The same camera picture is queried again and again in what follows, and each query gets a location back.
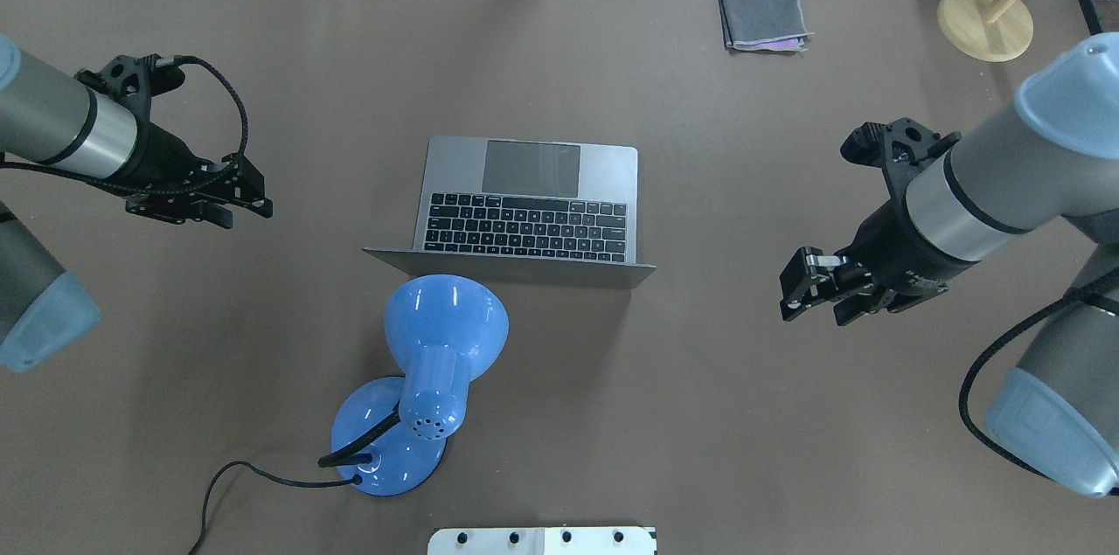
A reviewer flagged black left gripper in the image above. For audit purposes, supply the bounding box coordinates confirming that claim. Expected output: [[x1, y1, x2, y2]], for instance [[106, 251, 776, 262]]
[[122, 125, 275, 229]]

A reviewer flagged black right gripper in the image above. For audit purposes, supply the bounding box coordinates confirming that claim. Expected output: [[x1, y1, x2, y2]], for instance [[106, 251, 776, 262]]
[[780, 201, 955, 327]]

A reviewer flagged grey laptop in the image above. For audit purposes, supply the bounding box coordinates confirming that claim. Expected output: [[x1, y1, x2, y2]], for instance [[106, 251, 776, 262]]
[[368, 135, 655, 289]]

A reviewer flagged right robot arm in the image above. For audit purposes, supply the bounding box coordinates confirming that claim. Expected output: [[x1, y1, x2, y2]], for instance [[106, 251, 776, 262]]
[[779, 32, 1118, 498]]

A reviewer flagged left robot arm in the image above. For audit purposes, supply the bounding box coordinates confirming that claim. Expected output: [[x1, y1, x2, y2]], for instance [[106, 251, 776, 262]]
[[1, 37, 275, 373]]

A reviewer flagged folded grey cloth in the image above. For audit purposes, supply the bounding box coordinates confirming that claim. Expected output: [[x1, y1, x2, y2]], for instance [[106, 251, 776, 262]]
[[717, 0, 812, 51]]

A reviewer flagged blue desk lamp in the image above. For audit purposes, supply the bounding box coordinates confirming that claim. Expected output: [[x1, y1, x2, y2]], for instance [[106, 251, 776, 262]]
[[318, 274, 509, 496]]

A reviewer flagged wooden cup stand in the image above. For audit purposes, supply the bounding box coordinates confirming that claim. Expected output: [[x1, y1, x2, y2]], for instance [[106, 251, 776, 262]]
[[935, 0, 1034, 62]]

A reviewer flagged black tray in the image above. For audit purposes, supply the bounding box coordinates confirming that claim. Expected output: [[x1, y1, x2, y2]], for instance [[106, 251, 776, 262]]
[[1078, 0, 1118, 36]]

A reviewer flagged white mounting plate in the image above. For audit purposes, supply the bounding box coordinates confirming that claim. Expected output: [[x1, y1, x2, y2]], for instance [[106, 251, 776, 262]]
[[427, 524, 658, 554]]

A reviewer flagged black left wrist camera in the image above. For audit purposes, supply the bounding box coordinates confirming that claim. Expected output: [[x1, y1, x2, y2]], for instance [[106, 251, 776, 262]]
[[73, 54, 185, 110]]

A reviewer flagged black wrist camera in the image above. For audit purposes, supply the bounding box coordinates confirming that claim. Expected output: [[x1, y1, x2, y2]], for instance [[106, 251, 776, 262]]
[[73, 54, 185, 110], [840, 117, 962, 197]]

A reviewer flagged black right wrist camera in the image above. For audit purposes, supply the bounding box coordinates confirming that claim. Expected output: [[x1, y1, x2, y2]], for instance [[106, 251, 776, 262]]
[[840, 117, 962, 197]]

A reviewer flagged black lamp power cable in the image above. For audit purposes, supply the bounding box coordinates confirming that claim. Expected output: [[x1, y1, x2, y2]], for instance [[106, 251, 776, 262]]
[[187, 461, 363, 555]]

